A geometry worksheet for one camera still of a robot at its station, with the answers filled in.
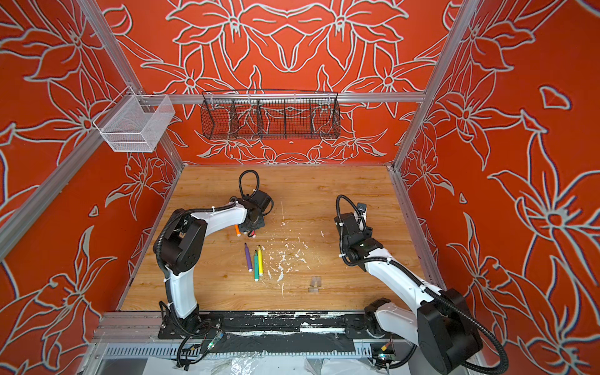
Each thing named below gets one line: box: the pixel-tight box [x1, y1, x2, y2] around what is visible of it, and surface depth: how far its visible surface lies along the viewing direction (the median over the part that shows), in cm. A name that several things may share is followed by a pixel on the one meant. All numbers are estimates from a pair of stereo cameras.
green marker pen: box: [253, 250, 260, 283], surface depth 87 cm
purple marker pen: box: [244, 242, 254, 273], surface depth 89 cm
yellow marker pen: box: [257, 244, 264, 277], surface depth 89 cm
